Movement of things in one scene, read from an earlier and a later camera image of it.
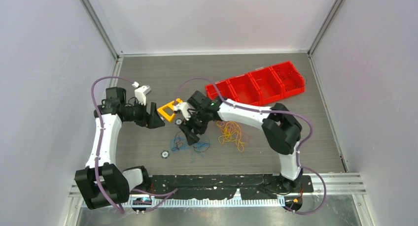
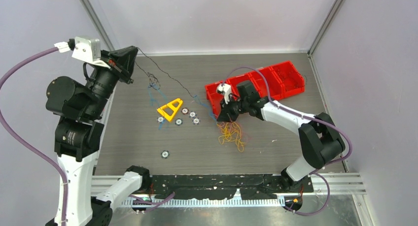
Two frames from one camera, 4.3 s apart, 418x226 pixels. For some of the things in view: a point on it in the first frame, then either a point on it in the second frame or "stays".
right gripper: (197, 129) → (226, 114)
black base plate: (212, 186) stays
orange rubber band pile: (231, 131) stays
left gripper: (152, 120) → (121, 60)
